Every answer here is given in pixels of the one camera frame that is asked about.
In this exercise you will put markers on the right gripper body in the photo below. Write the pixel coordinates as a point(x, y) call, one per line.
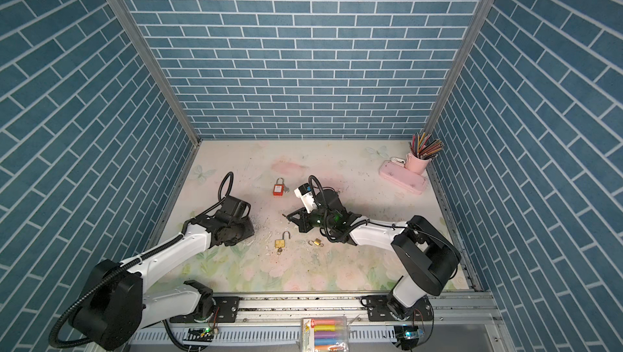
point(316, 218)

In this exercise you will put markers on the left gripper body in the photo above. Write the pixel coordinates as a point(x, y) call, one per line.
point(241, 230)

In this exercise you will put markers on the red padlock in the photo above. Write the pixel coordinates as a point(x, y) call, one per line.
point(280, 189)

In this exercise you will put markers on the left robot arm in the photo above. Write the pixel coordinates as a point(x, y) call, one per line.
point(115, 302)

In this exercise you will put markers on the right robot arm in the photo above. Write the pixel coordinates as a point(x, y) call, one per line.
point(429, 259)

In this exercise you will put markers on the small brass padlock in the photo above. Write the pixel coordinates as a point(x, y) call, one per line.
point(316, 243)

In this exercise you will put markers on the large brass padlock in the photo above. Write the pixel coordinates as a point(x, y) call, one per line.
point(280, 243)

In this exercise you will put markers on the pink pencil case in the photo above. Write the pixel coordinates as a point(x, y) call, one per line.
point(396, 173)

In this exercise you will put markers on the pink pencil cup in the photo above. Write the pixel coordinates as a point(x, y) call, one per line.
point(415, 164)

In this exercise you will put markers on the coloured pencils bunch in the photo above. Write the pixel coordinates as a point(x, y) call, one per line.
point(424, 147)

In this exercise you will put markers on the box of coloured markers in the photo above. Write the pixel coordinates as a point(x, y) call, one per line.
point(324, 334)

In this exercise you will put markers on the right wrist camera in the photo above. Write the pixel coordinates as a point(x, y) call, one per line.
point(304, 193)

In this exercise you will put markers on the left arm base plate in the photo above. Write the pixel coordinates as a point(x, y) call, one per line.
point(221, 309)

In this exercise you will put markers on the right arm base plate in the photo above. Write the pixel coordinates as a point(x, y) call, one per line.
point(383, 308)

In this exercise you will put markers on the aluminium rail frame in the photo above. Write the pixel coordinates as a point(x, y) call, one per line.
point(463, 321)

